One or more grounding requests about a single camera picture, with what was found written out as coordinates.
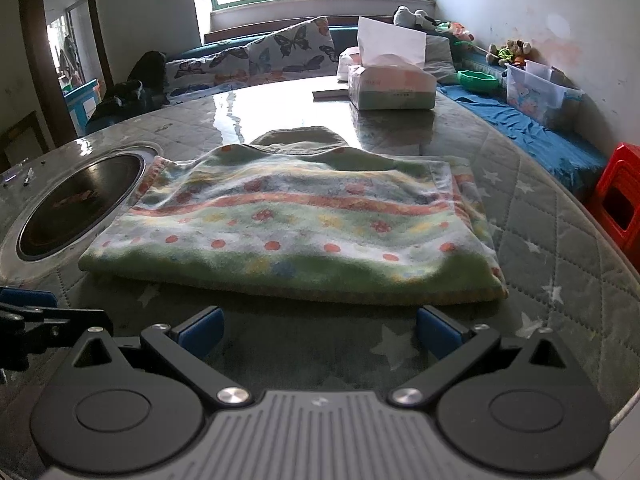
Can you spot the colourful patterned child's garment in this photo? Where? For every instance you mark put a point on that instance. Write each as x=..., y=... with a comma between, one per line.
x=301, y=214

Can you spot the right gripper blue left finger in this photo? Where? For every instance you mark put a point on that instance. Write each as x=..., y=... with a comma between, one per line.
x=179, y=353

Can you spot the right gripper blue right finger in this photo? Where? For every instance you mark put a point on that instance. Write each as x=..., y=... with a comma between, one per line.
x=460, y=352

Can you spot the black marker pen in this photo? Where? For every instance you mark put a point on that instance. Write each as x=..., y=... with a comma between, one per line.
x=30, y=174

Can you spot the grey pillow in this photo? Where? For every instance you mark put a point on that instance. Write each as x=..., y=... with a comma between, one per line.
x=438, y=60

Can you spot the blue white cabinet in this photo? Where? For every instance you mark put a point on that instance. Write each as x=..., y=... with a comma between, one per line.
x=81, y=103

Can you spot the butterfly print cushion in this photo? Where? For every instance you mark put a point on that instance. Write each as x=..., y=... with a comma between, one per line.
x=303, y=50

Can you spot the clear plastic storage box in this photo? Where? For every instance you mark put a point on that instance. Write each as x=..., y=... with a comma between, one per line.
x=541, y=94

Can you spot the pink tissue pack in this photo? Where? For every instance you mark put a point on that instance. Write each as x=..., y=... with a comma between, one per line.
x=348, y=58
x=389, y=73

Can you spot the blue sofa bench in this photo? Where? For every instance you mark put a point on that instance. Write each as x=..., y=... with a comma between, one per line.
x=571, y=159

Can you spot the green bowl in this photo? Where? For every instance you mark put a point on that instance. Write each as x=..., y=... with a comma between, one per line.
x=478, y=82

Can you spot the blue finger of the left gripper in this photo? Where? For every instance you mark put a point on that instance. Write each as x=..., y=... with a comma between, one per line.
x=20, y=297
x=33, y=330

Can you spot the red plastic stool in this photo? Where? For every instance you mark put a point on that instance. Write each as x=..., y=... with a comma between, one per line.
x=615, y=202

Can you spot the black backpack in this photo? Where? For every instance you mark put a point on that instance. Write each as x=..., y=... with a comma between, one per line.
x=142, y=92

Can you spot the white plush toy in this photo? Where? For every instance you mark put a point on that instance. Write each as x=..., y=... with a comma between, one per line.
x=417, y=19

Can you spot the colourful stuffed toys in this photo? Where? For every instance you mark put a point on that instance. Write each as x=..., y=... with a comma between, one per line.
x=514, y=52

